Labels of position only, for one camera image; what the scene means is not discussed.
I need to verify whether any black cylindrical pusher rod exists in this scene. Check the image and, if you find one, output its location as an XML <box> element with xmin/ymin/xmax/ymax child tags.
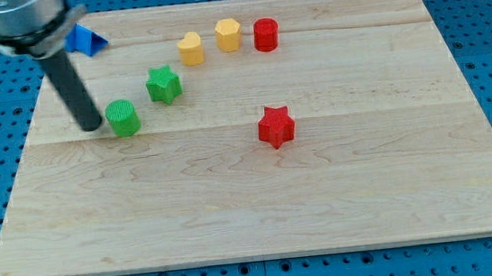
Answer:
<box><xmin>38</xmin><ymin>50</ymin><xmax>103</xmax><ymax>132</ymax></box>

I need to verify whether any green star block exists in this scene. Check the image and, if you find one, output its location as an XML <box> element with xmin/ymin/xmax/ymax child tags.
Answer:
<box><xmin>146</xmin><ymin>65</ymin><xmax>183</xmax><ymax>105</ymax></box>

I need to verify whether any red star block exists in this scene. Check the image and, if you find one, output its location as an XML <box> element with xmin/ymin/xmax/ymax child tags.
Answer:
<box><xmin>258</xmin><ymin>106</ymin><xmax>296</xmax><ymax>150</ymax></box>

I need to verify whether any blue triangular block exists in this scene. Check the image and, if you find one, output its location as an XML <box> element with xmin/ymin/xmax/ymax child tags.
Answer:
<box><xmin>64</xmin><ymin>24</ymin><xmax>108</xmax><ymax>57</ymax></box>

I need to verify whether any green cylinder block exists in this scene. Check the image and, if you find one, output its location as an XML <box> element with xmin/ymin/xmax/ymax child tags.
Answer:
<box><xmin>105</xmin><ymin>99</ymin><xmax>141</xmax><ymax>137</ymax></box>

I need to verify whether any yellow heart block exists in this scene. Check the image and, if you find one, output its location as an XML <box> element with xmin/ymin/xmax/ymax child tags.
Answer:
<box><xmin>178</xmin><ymin>32</ymin><xmax>205</xmax><ymax>67</ymax></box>

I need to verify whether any yellow hexagon block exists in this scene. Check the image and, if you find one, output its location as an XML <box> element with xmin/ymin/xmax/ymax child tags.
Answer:
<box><xmin>214</xmin><ymin>18</ymin><xmax>242</xmax><ymax>53</ymax></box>

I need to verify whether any light wooden board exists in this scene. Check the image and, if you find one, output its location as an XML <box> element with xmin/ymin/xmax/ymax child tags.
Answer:
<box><xmin>0</xmin><ymin>0</ymin><xmax>492</xmax><ymax>276</ymax></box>

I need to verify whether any red cylinder block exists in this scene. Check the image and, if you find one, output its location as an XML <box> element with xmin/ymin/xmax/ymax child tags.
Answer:
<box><xmin>253</xmin><ymin>17</ymin><xmax>278</xmax><ymax>52</ymax></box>

